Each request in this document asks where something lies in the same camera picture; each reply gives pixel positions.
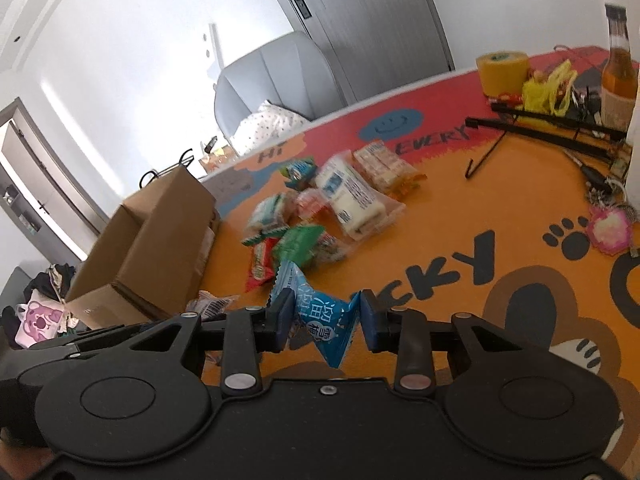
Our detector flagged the pile of dark clothes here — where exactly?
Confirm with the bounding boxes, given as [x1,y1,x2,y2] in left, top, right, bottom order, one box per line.
[24,261,78,307]

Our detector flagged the black metal folding rack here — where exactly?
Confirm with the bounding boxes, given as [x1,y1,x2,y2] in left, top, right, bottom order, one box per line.
[465,101,629,181]

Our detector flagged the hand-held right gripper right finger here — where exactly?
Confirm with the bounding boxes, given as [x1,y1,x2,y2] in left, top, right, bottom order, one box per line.
[360,290,552,395]

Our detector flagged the pink fluffy keychain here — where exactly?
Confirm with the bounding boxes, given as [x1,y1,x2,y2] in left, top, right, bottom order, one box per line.
[587,204,633,257]

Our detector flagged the white dotted pillow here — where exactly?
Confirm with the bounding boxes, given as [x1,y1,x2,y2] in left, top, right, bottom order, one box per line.
[231,100,309,159]

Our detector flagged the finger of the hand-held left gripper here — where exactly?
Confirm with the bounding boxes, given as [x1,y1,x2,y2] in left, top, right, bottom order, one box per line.
[32,321,157,362]

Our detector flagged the red snack packet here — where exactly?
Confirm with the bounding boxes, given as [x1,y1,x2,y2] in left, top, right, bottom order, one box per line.
[244,236,282,294]

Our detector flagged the yellow mesh bag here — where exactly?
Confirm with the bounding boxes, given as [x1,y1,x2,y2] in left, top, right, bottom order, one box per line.
[522,58,577,117]

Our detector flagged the grey sofa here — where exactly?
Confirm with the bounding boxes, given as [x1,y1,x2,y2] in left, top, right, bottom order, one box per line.
[0,265,27,312]

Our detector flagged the small cardboard box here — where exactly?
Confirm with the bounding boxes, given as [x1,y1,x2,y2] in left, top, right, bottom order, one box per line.
[64,164,222,332]

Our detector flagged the green and white snack packet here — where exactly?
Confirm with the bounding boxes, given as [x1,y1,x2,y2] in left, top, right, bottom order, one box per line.
[241,191,297,247]

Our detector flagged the green and blue small packet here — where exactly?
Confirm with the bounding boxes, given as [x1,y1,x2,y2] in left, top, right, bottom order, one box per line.
[277,156,319,192]

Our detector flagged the tan wafer biscuit packet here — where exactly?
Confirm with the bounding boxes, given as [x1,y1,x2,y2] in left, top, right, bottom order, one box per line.
[352,140,429,202]

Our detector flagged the colourful printed table mat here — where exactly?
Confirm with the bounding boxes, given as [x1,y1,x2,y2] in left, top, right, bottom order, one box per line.
[200,45,640,476]

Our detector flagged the grey armchair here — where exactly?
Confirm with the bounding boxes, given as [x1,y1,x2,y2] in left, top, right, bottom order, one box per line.
[214,30,347,144]

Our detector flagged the pink snack packet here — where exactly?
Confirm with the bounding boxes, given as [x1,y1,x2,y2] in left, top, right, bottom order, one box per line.
[295,186,334,222]

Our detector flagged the grey door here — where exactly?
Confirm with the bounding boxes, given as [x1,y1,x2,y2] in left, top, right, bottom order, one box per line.
[255,0,457,107]

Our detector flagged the brown framed cabinet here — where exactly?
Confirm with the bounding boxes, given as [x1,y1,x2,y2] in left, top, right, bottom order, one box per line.
[0,97,110,262]

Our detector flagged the clear barcode snack packet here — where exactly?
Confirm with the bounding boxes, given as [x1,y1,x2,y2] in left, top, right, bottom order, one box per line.
[186,289,242,322]

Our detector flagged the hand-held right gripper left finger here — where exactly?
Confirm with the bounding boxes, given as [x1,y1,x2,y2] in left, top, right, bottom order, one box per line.
[130,287,296,394]

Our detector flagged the amber glass bottle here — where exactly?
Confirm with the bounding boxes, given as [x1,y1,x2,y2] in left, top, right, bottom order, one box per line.
[600,3,640,132]

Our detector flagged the yellow tape roll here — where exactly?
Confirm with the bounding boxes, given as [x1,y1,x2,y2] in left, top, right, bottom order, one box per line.
[475,51,530,97]

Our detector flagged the blue triangular snack packet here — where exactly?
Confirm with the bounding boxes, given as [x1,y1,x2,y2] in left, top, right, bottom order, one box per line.
[269,259,364,372]

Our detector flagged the black door handle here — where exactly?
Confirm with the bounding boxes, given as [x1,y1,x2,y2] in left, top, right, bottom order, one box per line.
[288,0,319,20]

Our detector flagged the pink printed plastic bag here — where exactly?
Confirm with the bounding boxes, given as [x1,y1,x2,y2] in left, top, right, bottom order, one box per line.
[14,298,69,350]

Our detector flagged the large white bread packet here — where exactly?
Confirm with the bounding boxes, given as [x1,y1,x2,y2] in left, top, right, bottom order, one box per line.
[314,152,407,242]

